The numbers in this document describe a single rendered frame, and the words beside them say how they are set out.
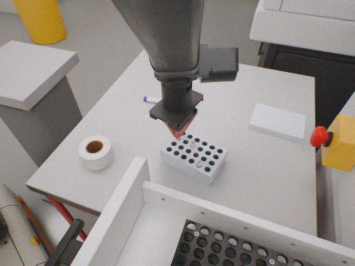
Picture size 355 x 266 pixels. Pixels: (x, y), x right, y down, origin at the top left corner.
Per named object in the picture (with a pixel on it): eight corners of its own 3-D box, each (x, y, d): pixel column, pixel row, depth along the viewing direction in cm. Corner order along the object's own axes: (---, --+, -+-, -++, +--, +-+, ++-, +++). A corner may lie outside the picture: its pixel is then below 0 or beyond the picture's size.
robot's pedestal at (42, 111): (42, 200, 132) (-59, 84, 74) (73, 157, 151) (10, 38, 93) (92, 215, 126) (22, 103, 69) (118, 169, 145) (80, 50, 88)
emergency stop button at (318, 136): (307, 150, 46) (317, 135, 43) (307, 135, 48) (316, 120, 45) (325, 154, 45) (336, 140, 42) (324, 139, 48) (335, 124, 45)
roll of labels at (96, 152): (118, 148, 58) (114, 136, 55) (108, 172, 54) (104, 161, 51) (90, 144, 59) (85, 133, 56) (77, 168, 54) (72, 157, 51)
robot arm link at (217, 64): (162, 16, 32) (165, 83, 32) (250, 11, 32) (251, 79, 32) (165, 44, 44) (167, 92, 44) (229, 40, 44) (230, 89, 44)
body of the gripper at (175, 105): (204, 102, 50) (207, 70, 45) (175, 132, 45) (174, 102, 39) (178, 91, 53) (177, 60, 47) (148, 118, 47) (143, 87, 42)
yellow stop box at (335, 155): (317, 164, 45) (336, 140, 40) (316, 137, 50) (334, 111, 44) (347, 173, 44) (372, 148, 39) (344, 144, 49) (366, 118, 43)
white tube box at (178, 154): (160, 160, 56) (160, 150, 53) (180, 137, 60) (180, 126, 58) (208, 187, 51) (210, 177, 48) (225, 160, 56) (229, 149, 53)
